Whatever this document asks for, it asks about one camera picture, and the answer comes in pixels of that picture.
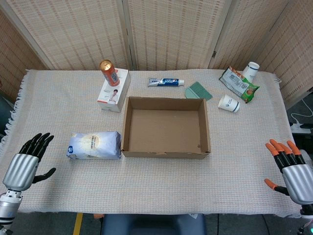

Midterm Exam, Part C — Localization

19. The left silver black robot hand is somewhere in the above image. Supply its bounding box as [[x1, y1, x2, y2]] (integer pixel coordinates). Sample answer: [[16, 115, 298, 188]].
[[2, 133, 57, 192]]

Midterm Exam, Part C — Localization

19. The right silver orange-tipped robot hand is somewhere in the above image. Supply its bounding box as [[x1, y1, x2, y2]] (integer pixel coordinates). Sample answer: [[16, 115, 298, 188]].
[[264, 139, 313, 205]]

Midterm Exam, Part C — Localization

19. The blue white pouch bag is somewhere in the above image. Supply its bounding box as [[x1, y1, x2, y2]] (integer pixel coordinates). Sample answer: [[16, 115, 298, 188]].
[[66, 131, 122, 160]]

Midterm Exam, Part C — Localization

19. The cardboard box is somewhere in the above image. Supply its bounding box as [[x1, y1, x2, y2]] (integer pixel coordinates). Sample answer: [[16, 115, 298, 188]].
[[121, 96, 211, 159]]

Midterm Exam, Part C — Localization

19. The white power strip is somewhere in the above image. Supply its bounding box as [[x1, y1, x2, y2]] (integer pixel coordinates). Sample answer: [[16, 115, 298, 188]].
[[290, 122, 313, 134]]

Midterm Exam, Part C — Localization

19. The white paper cup blue band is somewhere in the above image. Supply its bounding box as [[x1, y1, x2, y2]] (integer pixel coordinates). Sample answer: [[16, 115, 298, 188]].
[[242, 61, 260, 83], [218, 94, 241, 114]]

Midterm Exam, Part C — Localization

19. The green snack bag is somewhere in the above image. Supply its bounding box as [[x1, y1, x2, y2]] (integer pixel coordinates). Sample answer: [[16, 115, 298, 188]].
[[218, 66, 260, 104]]

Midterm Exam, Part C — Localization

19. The white red product box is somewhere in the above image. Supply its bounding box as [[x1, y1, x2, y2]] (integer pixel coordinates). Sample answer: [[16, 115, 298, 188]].
[[97, 68, 131, 113]]

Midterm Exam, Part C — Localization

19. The beige woven tablecloth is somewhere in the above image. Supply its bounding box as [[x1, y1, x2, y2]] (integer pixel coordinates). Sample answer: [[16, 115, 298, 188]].
[[0, 69, 302, 218]]

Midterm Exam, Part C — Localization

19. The orange drink can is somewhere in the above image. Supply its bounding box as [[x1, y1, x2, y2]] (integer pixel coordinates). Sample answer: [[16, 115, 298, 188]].
[[99, 60, 121, 87]]

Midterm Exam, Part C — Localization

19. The green plastic comb brush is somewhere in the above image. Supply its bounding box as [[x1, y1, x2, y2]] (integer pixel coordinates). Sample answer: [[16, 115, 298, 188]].
[[184, 81, 213, 100]]

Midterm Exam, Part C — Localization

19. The blue padded chair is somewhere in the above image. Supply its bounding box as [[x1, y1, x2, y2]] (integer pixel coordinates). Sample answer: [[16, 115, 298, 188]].
[[101, 213, 207, 235]]

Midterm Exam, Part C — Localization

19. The blue white toothpaste tube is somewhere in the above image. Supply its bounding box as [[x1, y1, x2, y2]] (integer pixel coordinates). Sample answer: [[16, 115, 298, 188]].
[[147, 77, 185, 88]]

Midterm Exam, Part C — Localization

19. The woven folding screen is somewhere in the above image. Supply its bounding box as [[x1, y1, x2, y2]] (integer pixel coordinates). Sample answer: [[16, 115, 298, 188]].
[[0, 0, 313, 108]]

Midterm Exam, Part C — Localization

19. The white cable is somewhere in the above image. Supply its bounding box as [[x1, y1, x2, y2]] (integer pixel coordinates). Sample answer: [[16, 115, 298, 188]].
[[290, 97, 313, 123]]

